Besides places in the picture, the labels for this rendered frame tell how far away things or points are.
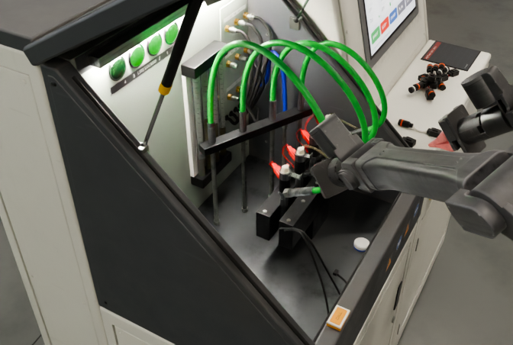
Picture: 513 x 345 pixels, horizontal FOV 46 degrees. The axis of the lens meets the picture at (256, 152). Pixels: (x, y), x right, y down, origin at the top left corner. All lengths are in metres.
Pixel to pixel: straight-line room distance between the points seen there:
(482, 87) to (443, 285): 1.60
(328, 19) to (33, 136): 0.77
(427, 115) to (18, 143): 1.13
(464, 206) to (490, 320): 2.02
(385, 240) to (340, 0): 0.61
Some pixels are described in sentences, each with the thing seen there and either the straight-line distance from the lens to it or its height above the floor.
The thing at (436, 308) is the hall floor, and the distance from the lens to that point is 2.62.
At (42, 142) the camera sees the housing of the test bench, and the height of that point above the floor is 1.26.
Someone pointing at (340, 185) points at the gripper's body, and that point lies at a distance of 1.13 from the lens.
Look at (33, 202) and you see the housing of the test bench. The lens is 1.45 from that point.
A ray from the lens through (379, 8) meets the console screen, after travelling 1.83.
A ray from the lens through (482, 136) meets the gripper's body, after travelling 1.26.
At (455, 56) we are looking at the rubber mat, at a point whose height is 0.98.
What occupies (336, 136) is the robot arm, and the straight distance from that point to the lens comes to 1.02.
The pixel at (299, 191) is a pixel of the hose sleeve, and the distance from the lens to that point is 1.29.
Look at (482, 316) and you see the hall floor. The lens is 2.65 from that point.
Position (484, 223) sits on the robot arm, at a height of 1.56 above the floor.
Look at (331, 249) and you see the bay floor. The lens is 1.60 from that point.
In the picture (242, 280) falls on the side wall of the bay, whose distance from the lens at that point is 1.15.
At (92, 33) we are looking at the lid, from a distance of 0.98.
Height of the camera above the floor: 1.97
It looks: 37 degrees down
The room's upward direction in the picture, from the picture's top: straight up
